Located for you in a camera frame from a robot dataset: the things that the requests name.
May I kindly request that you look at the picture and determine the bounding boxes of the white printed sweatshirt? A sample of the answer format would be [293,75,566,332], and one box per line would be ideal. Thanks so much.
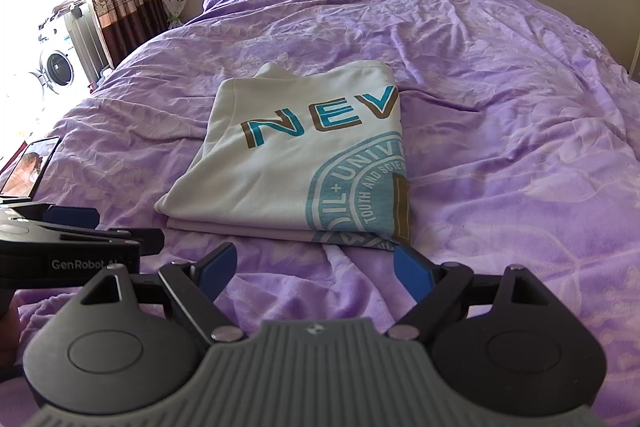
[155,61,410,251]

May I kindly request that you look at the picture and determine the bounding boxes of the smartphone with black case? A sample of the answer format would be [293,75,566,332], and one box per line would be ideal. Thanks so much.
[1,136,61,200]

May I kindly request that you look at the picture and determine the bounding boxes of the white washing machine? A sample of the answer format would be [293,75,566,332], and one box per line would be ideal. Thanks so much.
[32,0,114,95]

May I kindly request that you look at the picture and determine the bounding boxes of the purple floral bed cover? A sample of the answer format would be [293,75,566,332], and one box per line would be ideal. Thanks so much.
[1,0,639,426]

